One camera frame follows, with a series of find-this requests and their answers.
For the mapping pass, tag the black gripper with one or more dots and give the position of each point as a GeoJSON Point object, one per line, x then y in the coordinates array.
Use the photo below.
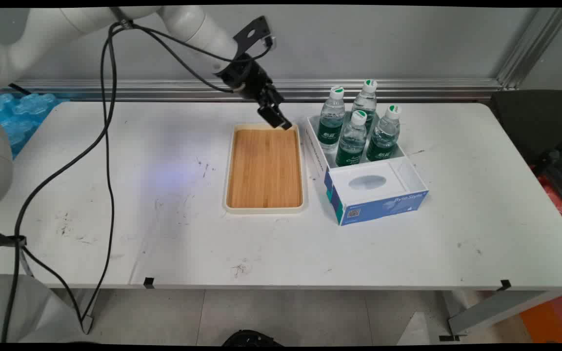
{"type": "Point", "coordinates": [249, 78]}

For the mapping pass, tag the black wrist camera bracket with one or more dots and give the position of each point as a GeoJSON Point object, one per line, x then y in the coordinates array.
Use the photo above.
{"type": "Point", "coordinates": [250, 30]}

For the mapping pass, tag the horizontal aluminium frame rail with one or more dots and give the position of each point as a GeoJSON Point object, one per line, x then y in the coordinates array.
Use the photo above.
{"type": "Point", "coordinates": [383, 89]}

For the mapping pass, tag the green label water bottle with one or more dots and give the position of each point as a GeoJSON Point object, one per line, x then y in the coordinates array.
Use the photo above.
{"type": "Point", "coordinates": [383, 139]}
{"type": "Point", "coordinates": [365, 105]}
{"type": "Point", "coordinates": [351, 146]}
{"type": "Point", "coordinates": [331, 126]}

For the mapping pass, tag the white and blue cardboard box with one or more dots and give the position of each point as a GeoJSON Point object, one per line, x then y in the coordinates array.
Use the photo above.
{"type": "Point", "coordinates": [383, 204]}

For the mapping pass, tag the white table leg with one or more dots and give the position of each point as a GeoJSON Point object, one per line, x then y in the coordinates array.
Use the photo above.
{"type": "Point", "coordinates": [90, 312]}

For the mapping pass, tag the black round object on floor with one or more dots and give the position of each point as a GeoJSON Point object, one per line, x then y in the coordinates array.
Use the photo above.
{"type": "Point", "coordinates": [251, 339]}

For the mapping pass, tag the slanted aluminium frame post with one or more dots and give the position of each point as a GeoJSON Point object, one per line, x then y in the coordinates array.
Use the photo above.
{"type": "Point", "coordinates": [534, 46]}

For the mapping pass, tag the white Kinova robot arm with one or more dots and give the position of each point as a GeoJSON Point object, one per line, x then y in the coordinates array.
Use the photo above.
{"type": "Point", "coordinates": [188, 24]}

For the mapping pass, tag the grey table leg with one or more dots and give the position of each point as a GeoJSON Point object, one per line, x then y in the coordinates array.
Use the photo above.
{"type": "Point", "coordinates": [495, 309]}

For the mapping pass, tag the red bag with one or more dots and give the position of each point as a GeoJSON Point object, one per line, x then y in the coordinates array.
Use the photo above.
{"type": "Point", "coordinates": [556, 200]}

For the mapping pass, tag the blue wrapped water bottle pack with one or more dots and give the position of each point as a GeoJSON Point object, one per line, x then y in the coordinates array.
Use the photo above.
{"type": "Point", "coordinates": [17, 114]}

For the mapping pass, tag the orange box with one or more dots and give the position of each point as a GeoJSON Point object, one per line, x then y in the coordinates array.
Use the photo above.
{"type": "Point", "coordinates": [551, 319]}

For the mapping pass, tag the bamboo tray with cream rim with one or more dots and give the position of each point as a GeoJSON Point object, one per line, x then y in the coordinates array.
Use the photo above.
{"type": "Point", "coordinates": [264, 168]}

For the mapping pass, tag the dark grey chair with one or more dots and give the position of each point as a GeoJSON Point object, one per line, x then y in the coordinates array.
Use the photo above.
{"type": "Point", "coordinates": [534, 122]}

